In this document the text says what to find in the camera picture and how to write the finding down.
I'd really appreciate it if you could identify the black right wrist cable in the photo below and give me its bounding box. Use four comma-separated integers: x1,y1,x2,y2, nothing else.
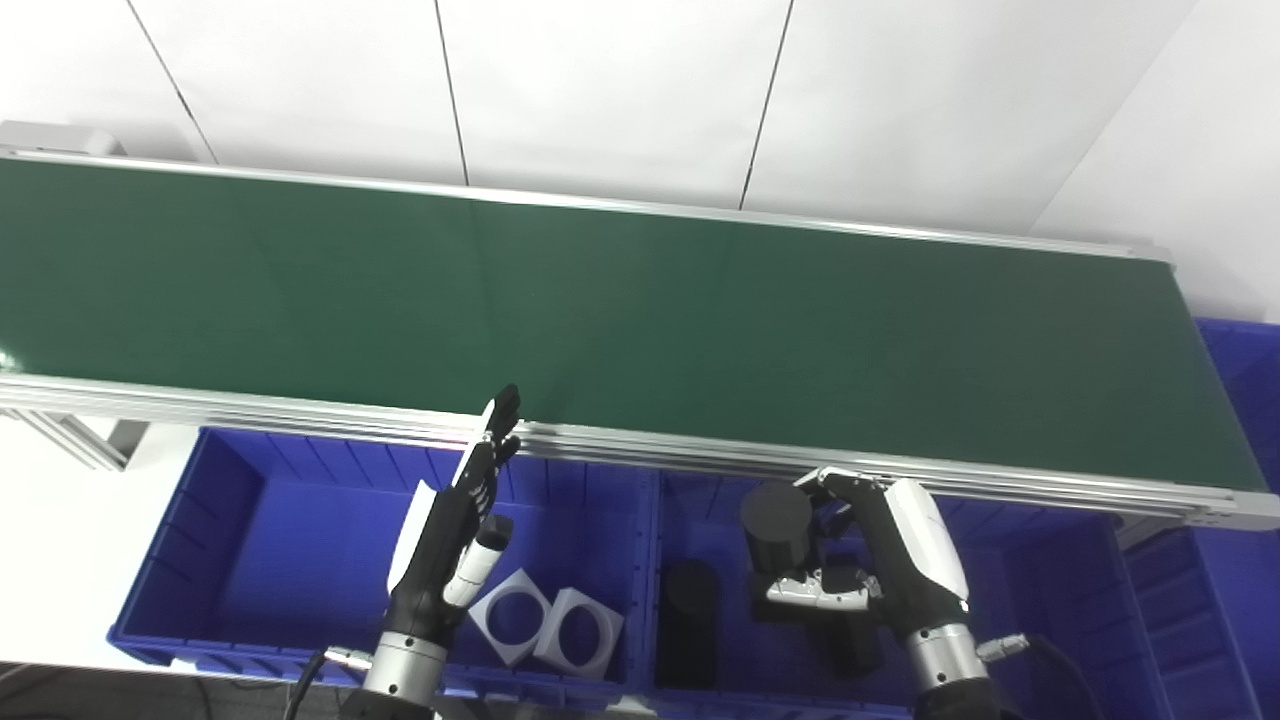
975,633,1101,720

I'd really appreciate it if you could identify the white square ring part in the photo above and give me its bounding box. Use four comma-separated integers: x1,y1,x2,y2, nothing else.
468,568,554,668
533,587,625,681

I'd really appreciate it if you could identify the blue bin with black parts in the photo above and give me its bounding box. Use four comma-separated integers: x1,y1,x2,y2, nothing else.
645,470,1171,720

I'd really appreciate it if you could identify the grey conveyor end housing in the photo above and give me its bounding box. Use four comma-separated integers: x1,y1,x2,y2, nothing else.
0,120,126,159

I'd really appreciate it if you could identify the green conveyor belt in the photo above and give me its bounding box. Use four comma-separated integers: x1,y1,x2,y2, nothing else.
0,158,1241,493
0,150,1280,531

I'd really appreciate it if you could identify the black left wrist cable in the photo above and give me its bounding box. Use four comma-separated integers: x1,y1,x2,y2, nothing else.
283,647,375,720

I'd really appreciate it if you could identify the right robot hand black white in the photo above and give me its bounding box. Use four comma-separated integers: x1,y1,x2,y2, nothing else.
765,467,973,641

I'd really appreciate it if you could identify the empty blue bin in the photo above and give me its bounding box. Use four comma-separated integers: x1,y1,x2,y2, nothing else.
1125,318,1280,720

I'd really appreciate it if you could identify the aluminium conveyor leg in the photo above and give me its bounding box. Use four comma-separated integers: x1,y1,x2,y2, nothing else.
0,408,151,471

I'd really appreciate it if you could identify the black cylinder block part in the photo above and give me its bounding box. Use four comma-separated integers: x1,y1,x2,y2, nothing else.
825,608,887,677
655,560,721,689
740,483,881,623

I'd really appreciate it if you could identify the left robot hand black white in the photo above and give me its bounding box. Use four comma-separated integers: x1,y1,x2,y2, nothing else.
387,383,523,641

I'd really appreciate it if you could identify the blue bin with white parts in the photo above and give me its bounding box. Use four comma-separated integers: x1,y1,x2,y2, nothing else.
108,428,656,701

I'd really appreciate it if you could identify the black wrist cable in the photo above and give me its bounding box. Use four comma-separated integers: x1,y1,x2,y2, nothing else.
975,633,1101,720
283,647,375,720

